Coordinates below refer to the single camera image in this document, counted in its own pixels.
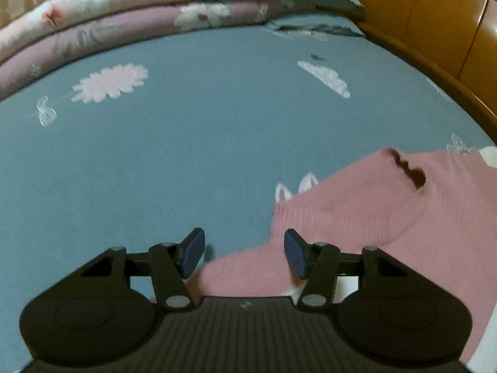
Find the pink and white knit sweater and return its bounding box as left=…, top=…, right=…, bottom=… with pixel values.
left=186, top=146, right=496, bottom=372

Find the blue floral bed sheet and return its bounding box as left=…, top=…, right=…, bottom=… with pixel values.
left=1, top=25, right=492, bottom=372

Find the mauve floral folded quilt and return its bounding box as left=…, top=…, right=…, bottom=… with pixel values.
left=1, top=0, right=316, bottom=99

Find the wooden headboard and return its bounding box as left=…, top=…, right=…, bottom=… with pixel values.
left=359, top=0, right=496, bottom=139

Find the blue lower pillow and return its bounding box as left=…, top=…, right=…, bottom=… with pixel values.
left=266, top=12, right=365, bottom=41

